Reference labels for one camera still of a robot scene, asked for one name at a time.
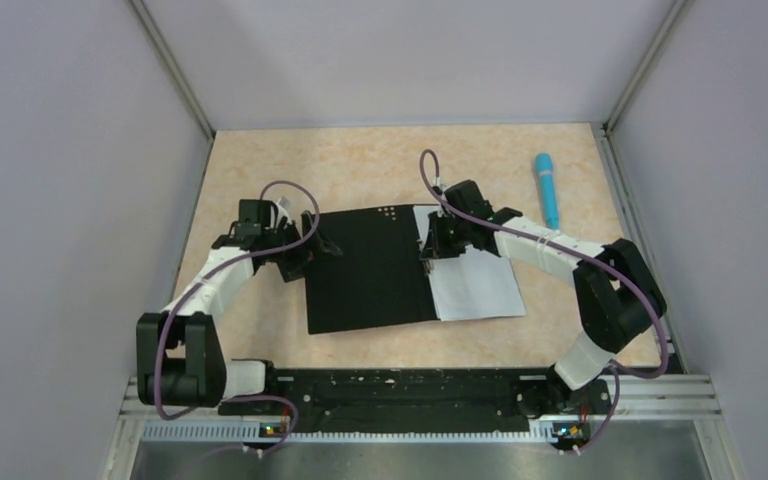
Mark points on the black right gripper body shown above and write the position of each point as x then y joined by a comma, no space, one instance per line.
449,235

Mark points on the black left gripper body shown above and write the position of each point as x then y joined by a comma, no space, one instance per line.
290,261

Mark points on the red and black folder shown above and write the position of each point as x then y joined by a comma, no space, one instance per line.
379,280

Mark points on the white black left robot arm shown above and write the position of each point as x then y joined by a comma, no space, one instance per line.
179,357

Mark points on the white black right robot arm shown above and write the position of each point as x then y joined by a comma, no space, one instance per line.
617,296

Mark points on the turquoise marker pen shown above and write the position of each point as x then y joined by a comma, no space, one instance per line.
544,172

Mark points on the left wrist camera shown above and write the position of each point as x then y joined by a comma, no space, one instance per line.
280,213

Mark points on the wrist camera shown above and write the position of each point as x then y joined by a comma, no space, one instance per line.
439,192
280,213

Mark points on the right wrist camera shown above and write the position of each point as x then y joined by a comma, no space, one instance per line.
439,192

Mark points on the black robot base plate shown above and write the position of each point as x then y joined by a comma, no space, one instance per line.
444,400

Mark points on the aluminium frame rail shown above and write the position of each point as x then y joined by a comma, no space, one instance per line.
668,428

